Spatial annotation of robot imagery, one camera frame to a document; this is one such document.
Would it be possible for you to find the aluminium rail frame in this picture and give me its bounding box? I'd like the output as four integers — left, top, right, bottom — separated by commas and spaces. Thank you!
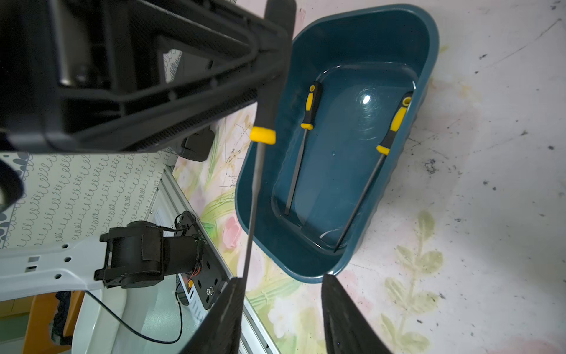
147, 167, 279, 353

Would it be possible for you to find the file tool yellow black handle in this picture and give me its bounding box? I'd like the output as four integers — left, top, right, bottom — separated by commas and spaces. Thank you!
284, 81, 322, 215
243, 1, 296, 280
333, 91, 413, 252

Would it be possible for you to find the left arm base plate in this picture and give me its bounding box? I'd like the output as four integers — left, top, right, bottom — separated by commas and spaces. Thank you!
175, 211, 229, 311

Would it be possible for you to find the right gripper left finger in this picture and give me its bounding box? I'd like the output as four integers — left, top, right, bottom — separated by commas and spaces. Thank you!
179, 277, 246, 354

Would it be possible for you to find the teal plastic storage box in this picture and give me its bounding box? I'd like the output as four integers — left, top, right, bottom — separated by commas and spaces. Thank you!
254, 4, 439, 283

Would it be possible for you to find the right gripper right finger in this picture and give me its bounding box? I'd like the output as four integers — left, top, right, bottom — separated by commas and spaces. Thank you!
321, 274, 391, 354

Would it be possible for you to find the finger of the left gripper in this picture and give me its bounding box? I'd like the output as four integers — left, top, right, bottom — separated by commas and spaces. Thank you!
48, 75, 283, 153
132, 1, 292, 89

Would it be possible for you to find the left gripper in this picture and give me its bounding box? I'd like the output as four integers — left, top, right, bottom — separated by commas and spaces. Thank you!
1, 1, 146, 153

